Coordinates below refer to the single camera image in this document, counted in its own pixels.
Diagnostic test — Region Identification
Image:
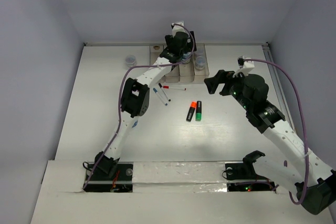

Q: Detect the green highlighter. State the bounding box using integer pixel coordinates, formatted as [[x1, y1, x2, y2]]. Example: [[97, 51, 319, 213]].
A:
[[195, 101, 202, 121]]

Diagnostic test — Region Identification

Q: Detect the blue capped white marker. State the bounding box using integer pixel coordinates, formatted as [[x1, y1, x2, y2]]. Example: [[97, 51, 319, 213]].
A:
[[153, 88, 168, 106]]

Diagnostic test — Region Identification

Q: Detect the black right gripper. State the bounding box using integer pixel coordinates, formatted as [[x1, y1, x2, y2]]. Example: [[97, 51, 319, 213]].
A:
[[204, 68, 253, 111]]

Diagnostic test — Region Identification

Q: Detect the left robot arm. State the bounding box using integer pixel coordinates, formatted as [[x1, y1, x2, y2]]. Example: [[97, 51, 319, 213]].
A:
[[90, 29, 196, 179]]

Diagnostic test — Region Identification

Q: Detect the clear four-compartment organizer tray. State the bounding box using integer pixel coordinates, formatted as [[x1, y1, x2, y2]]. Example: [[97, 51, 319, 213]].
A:
[[157, 44, 209, 84]]

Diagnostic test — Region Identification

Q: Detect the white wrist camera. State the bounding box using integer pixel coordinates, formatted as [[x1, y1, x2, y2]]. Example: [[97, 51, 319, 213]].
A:
[[171, 21, 187, 37], [233, 56, 255, 77]]

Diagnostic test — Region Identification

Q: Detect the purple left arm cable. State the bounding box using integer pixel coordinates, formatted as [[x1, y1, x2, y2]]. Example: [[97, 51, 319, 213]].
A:
[[82, 24, 195, 189]]

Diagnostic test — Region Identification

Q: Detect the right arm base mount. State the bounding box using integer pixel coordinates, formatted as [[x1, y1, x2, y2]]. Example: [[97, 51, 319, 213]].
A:
[[222, 162, 277, 192]]

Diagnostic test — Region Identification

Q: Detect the blue cleaning gel jar back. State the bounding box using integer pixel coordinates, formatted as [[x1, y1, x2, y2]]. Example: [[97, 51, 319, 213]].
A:
[[182, 52, 193, 64]]

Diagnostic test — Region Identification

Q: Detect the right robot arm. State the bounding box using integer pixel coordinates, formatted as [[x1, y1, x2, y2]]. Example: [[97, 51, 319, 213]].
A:
[[204, 70, 335, 215]]

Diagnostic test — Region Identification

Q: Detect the black capped white marker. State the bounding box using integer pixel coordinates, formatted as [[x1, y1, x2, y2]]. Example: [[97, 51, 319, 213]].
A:
[[158, 83, 171, 102]]

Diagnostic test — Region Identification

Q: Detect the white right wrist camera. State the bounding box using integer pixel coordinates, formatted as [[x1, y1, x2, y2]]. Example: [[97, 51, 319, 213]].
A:
[[233, 56, 255, 77]]

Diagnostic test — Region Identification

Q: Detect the orange highlighter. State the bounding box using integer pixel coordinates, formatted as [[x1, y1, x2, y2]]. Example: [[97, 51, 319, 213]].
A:
[[186, 101, 197, 122]]

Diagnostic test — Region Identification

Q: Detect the white foam front board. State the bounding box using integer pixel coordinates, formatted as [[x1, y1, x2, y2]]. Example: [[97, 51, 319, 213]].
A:
[[32, 161, 332, 223]]

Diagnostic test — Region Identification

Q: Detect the blue cleaning gel jar front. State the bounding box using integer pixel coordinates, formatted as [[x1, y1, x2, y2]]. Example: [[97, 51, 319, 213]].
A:
[[132, 120, 139, 128]]

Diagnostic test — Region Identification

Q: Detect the red capped white marker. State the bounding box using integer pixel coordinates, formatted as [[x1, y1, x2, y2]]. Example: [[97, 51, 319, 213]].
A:
[[163, 86, 186, 91]]

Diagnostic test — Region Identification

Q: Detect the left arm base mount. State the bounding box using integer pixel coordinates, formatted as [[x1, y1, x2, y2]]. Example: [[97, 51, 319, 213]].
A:
[[83, 162, 133, 193]]

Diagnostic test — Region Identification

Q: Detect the blue cleaning gel jar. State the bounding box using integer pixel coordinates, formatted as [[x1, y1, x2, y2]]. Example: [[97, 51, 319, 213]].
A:
[[132, 120, 139, 128], [182, 52, 193, 64]]

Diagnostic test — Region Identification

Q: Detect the metal rail right side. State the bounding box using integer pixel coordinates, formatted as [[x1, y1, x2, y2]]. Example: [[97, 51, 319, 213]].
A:
[[261, 43, 297, 132]]

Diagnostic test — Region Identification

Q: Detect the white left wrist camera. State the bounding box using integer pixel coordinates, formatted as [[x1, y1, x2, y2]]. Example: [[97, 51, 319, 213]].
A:
[[171, 21, 187, 37]]

